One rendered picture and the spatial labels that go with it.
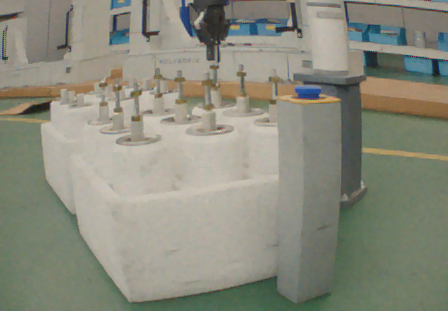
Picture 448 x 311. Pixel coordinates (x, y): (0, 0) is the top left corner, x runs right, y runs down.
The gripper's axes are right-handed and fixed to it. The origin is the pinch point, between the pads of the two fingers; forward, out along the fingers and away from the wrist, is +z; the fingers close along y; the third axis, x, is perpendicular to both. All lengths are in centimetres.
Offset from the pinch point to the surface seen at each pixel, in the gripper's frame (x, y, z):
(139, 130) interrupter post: -5.9, -33.7, 8.8
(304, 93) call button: -30.5, -29.6, 3.4
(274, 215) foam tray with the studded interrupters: -22.3, -22.6, 23.5
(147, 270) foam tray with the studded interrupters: -9, -40, 29
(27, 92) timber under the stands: 302, 205, 31
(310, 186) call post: -31.8, -31.5, 15.7
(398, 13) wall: 102, 827, -37
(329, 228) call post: -34, -28, 23
